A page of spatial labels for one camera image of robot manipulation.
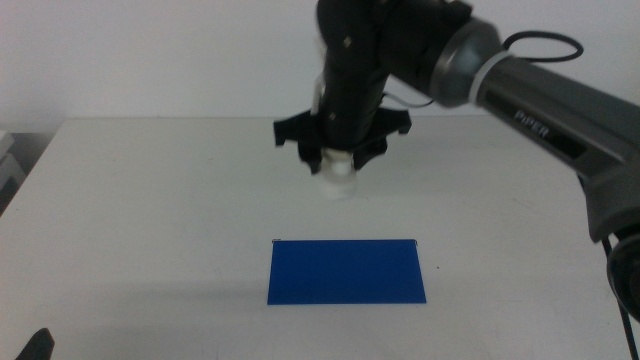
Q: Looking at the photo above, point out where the white shelf unit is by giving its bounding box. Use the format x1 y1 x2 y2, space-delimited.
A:
0 130 27 193

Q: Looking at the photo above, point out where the black arm base cable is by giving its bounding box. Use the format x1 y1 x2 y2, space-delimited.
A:
601 235 635 360

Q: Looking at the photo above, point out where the white strapped sandal shoe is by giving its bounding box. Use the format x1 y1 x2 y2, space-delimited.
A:
317 147 360 201

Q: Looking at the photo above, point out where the blue rectangular mat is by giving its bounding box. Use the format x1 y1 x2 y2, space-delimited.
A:
266 238 428 306

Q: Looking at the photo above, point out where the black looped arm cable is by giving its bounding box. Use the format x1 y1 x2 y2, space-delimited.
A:
501 30 585 64

